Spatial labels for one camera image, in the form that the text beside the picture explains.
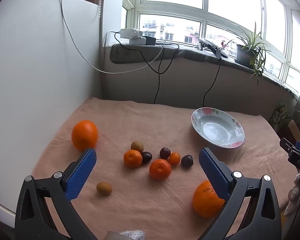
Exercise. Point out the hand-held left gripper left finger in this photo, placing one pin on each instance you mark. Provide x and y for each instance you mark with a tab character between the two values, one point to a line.
81	175

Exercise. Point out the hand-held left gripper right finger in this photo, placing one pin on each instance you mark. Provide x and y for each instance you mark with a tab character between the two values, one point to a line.
213	175

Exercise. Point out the brown kiwi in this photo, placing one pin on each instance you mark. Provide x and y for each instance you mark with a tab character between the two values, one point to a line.
104	188
137	146

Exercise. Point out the bumpy large orange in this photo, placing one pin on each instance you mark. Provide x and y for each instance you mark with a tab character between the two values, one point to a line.
205	202

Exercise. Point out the dark red plum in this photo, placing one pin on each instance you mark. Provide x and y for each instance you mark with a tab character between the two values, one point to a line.
187	160
165	153
147	157

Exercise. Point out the smooth large orange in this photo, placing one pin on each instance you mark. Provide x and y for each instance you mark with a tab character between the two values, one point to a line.
85	135

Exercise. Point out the small mandarin orange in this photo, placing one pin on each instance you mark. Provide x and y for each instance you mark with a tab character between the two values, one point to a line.
174	158

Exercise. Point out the white floral plate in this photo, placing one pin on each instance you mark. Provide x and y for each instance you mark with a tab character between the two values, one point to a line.
217	127

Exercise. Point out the person's right hand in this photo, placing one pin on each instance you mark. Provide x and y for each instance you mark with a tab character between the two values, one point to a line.
295	195

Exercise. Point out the person's left hand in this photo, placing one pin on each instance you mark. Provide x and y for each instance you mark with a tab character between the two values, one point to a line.
130	235

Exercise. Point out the cardboard box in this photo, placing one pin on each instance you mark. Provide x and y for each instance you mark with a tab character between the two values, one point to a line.
296	130

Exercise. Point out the green patterned bag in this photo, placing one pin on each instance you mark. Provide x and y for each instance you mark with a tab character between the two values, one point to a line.
280	116

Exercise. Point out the pink towel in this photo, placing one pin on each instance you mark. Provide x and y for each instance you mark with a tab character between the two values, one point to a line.
140	205

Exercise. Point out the potted spider plant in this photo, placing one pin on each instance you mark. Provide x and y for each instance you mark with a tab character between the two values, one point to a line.
245	52

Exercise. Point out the white panel board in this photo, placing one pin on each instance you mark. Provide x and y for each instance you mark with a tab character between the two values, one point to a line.
35	80

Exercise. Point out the grey windowsill cloth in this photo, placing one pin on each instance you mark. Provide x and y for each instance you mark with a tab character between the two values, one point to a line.
190	55

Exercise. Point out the flat grey device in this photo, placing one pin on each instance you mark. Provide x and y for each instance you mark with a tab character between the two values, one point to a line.
210	45

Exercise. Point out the white power adapter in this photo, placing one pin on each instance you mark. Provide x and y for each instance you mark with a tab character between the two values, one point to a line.
130	33
137	40

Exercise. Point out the black power adapter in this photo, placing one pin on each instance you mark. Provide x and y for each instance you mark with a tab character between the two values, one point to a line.
150	40

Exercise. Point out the white window frame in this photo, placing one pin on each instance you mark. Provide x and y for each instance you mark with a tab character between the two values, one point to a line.
170	10

